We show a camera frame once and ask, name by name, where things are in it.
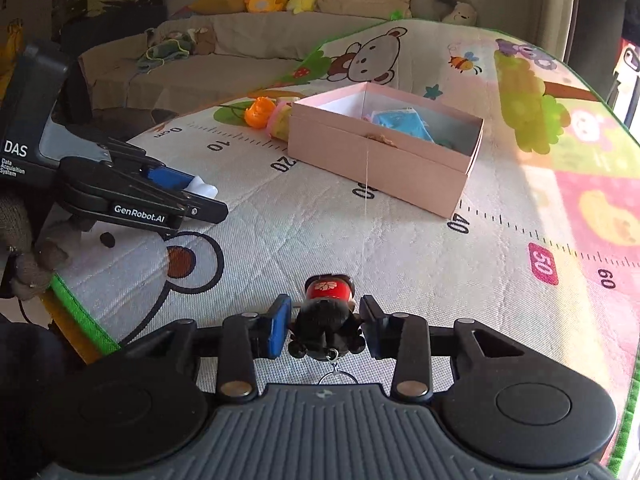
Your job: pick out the yellow and pink toy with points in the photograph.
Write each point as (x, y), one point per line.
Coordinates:
(280, 120)

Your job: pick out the printed cartoon play mat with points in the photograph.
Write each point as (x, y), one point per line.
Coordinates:
(450, 260)

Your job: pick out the pink cardboard box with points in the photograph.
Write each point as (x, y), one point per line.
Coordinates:
(380, 170)

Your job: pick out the white bear plush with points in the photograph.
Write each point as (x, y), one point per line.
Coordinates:
(462, 12)

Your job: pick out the beige sofa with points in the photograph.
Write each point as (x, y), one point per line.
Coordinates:
(225, 70)

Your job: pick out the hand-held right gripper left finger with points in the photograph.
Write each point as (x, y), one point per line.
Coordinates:
(277, 327)

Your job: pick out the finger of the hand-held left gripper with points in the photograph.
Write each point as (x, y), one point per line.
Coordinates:
(167, 176)
(207, 211)

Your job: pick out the long yellow pillow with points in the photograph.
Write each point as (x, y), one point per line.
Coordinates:
(220, 4)

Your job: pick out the brown plush bunny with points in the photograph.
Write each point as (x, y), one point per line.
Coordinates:
(202, 42)

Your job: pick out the dark cabinet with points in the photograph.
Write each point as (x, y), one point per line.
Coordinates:
(125, 25)

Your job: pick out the green knit cloth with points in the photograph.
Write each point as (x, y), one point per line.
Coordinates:
(165, 50)

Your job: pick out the grey neck pillow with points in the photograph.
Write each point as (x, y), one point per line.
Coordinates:
(430, 0)

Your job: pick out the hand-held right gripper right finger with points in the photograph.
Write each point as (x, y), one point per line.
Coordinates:
(372, 327)

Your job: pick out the blue packet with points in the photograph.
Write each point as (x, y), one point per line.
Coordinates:
(400, 122)

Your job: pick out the person's left hand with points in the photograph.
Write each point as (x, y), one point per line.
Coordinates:
(20, 225)

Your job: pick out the orange plastic toy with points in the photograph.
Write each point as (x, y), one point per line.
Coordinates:
(257, 112)

